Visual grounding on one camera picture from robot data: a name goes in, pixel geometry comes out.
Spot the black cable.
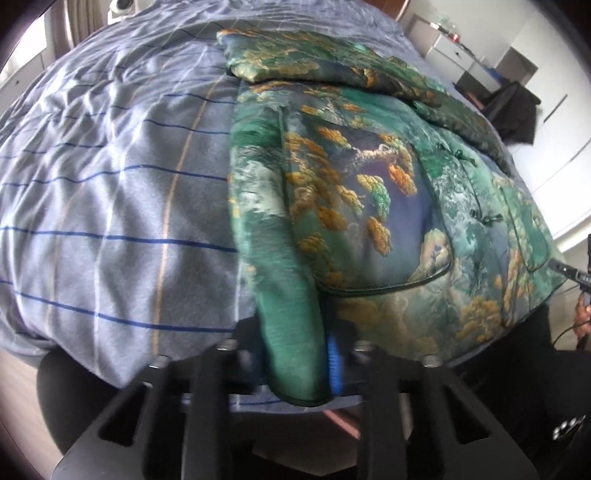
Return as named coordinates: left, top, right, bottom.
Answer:
left=551, top=318, right=590, bottom=348

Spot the green patterned brocade jacket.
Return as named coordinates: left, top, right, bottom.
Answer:
left=216, top=28, right=567, bottom=408

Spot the person's black clothing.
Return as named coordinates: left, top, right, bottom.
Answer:
left=36, top=302, right=591, bottom=480

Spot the small white fan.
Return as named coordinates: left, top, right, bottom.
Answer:
left=106, top=0, right=137, bottom=22

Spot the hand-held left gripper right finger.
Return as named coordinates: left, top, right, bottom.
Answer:
left=324, top=332, right=541, bottom=480

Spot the brown curtain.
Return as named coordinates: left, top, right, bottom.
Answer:
left=50, top=0, right=112, bottom=52

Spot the white low drawer cabinet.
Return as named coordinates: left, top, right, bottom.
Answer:
left=0, top=45, right=62, bottom=114

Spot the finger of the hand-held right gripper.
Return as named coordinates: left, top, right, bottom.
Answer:
left=548, top=257, right=591, bottom=293

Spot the white wardrobe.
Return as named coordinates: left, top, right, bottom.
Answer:
left=499, top=0, right=591, bottom=241

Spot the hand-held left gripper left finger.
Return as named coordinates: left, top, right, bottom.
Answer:
left=51, top=318, right=271, bottom=480

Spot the wooden headboard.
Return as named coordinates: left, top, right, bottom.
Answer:
left=379, top=0, right=410, bottom=21

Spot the black jacket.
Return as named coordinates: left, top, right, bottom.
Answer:
left=481, top=82, right=542, bottom=145

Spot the person's right hand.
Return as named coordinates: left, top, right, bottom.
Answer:
left=573, top=292, right=591, bottom=343

